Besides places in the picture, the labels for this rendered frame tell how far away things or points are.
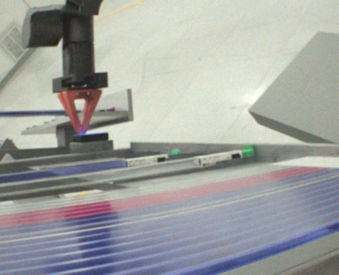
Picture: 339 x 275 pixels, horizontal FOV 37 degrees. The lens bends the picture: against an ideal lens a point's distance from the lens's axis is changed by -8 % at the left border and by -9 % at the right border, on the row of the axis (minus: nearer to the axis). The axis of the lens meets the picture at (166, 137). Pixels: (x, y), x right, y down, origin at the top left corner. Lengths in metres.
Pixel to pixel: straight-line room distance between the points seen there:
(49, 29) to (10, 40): 7.77
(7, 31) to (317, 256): 8.51
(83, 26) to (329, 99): 0.43
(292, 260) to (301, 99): 0.75
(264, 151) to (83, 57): 0.38
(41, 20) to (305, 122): 0.46
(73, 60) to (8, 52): 7.72
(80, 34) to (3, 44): 7.71
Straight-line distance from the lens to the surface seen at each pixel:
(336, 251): 0.21
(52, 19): 0.89
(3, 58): 8.58
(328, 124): 0.85
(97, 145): 0.89
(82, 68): 0.90
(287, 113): 0.94
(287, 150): 0.62
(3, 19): 8.68
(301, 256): 0.20
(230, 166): 0.63
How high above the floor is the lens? 1.07
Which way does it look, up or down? 24 degrees down
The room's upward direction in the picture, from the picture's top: 44 degrees counter-clockwise
